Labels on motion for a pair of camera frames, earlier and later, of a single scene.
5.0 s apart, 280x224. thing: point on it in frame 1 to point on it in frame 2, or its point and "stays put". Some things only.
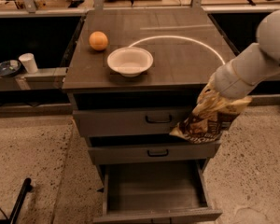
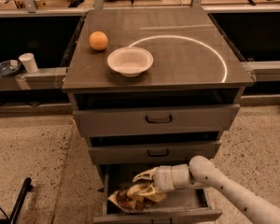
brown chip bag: x=211 y=116 to x=129 y=202
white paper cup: x=27 y=59 stays put
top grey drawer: x=119 y=121 stays put
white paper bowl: x=130 y=61 stays put
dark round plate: x=7 y=68 stays put
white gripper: x=224 y=80 to x=163 y=178
